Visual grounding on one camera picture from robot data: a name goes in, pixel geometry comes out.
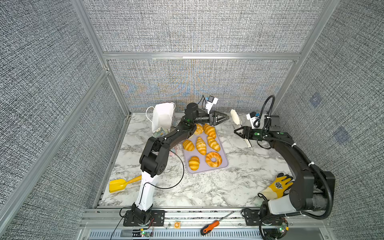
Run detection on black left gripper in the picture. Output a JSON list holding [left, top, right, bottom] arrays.
[[191, 111, 227, 128]]

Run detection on ring donut bread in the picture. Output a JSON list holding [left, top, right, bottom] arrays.
[[205, 152, 223, 168]]

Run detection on floral paper gift bag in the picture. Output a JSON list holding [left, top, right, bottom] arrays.
[[146, 102, 176, 138]]

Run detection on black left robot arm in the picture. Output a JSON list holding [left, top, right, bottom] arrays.
[[131, 103, 230, 223]]

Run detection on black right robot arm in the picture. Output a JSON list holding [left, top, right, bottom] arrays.
[[234, 110, 336, 220]]

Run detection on long scored bread loaf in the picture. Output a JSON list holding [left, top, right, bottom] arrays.
[[196, 137, 207, 156]]

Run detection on striped croissant top right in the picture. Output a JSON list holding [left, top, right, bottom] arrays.
[[203, 124, 217, 139]]

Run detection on round scored bun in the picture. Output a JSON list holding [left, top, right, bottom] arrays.
[[194, 124, 204, 136]]

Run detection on striped croissant right middle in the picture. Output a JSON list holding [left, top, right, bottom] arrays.
[[207, 136, 221, 152]]

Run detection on lilac plastic tray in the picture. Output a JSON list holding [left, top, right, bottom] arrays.
[[182, 124, 229, 174]]

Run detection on small striped croissant left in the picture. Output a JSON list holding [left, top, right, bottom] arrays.
[[183, 140, 195, 152]]

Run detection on striped croissant bottom left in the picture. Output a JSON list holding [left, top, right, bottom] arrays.
[[189, 156, 200, 171]]

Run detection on yellow black work glove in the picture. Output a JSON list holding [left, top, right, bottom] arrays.
[[258, 173, 294, 200]]

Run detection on small orange tag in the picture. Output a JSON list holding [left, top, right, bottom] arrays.
[[174, 221, 181, 229]]

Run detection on yellow plastic scoop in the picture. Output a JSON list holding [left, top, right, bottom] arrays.
[[109, 176, 142, 193]]

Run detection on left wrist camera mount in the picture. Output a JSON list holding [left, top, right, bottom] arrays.
[[205, 96, 218, 114]]

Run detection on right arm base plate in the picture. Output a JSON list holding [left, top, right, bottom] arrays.
[[240, 208, 289, 226]]

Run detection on orange handled screwdriver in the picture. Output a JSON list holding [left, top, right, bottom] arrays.
[[200, 211, 234, 236]]

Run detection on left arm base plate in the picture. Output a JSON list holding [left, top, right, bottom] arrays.
[[123, 210, 166, 227]]

